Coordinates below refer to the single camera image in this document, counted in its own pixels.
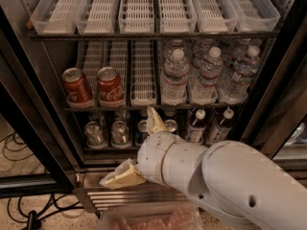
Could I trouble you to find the top shelf tray one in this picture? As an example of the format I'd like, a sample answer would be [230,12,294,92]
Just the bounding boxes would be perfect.
[30,0,81,35]

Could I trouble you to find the front middle water bottle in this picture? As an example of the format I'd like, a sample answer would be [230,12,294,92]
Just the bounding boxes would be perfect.
[191,47,224,104]

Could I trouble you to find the top shelf tray two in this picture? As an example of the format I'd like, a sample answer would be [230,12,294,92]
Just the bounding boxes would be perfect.
[75,0,119,35]

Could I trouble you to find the top shelf tray five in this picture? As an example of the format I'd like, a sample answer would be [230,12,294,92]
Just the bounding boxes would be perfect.
[192,0,239,33]

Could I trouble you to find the top shelf tray three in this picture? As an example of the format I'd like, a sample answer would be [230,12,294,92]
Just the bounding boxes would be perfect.
[118,0,154,34]

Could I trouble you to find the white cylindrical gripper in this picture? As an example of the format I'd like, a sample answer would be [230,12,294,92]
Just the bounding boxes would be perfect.
[99,106,207,195]

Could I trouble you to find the top shelf tray four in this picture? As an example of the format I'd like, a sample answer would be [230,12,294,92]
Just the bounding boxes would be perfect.
[158,0,197,34]

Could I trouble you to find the silver can far left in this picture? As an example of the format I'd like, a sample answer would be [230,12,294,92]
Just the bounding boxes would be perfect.
[84,122,107,150]

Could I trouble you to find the black floor cables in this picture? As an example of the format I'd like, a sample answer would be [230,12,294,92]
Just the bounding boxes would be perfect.
[0,131,84,230]

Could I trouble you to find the front right water bottle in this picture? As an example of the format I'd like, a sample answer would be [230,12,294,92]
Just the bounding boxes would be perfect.
[218,46,260,104]

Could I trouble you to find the silver can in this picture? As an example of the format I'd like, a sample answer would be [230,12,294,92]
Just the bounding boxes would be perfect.
[84,122,107,150]
[111,121,130,149]

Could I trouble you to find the dark drink bottle left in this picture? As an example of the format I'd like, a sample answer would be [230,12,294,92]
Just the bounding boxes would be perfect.
[185,109,206,143]

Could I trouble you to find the blue can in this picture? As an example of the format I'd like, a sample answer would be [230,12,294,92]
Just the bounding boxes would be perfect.
[136,120,149,146]
[164,119,178,134]

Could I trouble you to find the water bottle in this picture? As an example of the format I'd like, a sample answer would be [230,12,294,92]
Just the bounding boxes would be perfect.
[218,46,260,104]
[191,47,224,104]
[161,49,189,105]

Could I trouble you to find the fridge door left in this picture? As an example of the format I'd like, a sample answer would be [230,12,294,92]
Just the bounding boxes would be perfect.
[0,9,76,197]

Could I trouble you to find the dark drink bottle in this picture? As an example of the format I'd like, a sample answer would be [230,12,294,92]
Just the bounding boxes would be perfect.
[185,109,206,143]
[205,108,234,145]

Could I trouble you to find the clear plastic bin foreground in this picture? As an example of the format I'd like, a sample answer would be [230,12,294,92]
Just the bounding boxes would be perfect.
[99,202,202,230]

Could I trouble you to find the front left water bottle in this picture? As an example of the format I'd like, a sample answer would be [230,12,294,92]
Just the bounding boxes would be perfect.
[161,49,189,105]

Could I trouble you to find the red coke can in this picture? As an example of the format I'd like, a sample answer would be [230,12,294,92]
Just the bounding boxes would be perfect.
[97,66,124,107]
[61,67,94,108]

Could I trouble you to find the top shelf tray six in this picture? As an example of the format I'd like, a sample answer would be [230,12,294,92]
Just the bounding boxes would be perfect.
[230,0,280,32]

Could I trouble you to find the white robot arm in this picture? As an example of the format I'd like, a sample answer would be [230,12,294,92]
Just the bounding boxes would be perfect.
[100,106,307,230]

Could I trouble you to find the dark drink bottle right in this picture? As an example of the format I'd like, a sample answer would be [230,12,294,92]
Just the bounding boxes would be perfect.
[205,108,234,145]

